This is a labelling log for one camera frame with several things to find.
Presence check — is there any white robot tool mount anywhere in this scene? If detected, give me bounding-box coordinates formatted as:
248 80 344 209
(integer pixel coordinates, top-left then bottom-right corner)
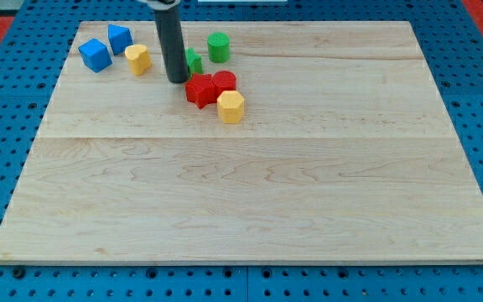
138 0 180 8

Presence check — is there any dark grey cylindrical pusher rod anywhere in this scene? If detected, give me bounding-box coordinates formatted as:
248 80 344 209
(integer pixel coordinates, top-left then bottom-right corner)
153 5 190 84

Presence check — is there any yellow heart block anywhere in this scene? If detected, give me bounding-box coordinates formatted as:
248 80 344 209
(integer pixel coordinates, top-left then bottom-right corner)
124 44 152 76

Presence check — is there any green star block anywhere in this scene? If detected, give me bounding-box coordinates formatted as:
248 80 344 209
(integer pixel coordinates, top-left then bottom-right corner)
185 48 203 76

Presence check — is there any blue triangular prism block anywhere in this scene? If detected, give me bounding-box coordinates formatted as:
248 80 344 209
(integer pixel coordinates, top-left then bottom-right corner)
107 24 133 55

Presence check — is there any green cylinder block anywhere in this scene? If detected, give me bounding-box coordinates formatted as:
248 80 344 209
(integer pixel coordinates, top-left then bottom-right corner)
207 32 230 63

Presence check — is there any red star block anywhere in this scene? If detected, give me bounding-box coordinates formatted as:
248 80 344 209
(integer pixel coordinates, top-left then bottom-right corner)
185 73 216 109

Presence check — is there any blue cube block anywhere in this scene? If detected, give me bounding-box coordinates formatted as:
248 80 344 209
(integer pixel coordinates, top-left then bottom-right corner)
78 39 112 73

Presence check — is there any red cylinder block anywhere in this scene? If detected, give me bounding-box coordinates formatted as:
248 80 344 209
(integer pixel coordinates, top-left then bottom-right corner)
211 70 236 96

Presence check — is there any yellow hexagon block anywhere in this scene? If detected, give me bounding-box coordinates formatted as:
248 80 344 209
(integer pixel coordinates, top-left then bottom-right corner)
216 91 245 124

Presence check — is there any light wooden board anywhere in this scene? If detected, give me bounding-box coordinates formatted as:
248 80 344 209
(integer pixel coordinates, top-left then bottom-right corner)
0 21 483 266

